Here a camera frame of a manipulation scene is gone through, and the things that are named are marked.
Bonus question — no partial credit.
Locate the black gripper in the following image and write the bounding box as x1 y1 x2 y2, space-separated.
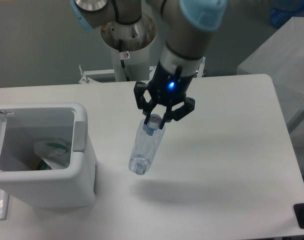
133 61 195 129

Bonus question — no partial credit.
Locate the clear plastic water bottle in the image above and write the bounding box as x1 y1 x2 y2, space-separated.
128 114 165 176

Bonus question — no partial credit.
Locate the white plastic wrapper trash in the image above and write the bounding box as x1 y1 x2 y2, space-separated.
33 138 71 170

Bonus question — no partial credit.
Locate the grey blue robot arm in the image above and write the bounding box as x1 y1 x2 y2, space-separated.
70 0 227 127

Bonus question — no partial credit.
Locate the white trash can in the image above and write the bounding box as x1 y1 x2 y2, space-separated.
0 102 96 208

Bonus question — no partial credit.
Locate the trash inside can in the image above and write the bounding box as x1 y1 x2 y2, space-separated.
36 160 52 171

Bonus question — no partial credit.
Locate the white covered side table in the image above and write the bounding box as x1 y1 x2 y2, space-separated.
237 17 304 133

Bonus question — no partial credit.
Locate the blue object in background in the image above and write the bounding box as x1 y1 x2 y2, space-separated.
269 8 304 28

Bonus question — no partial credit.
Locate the black cable on pedestal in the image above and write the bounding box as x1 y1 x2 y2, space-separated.
118 38 130 82

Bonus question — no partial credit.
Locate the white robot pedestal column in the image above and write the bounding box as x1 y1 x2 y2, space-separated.
101 14 156 82

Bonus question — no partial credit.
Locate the white pedestal base frame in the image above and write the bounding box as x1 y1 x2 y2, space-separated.
78 56 206 84

